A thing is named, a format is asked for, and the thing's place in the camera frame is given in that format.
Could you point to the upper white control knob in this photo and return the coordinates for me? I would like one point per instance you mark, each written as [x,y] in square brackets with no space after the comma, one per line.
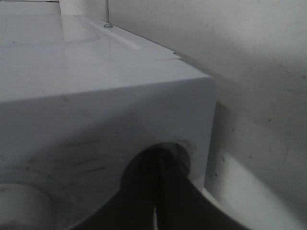
[29,206]

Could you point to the white microwave oven body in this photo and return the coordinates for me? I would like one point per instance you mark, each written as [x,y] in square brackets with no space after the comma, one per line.
[79,101]

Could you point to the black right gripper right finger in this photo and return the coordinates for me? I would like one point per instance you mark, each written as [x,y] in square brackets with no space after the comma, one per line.
[179,205]

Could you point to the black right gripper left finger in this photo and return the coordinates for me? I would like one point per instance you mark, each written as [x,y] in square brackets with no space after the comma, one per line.
[132,207]

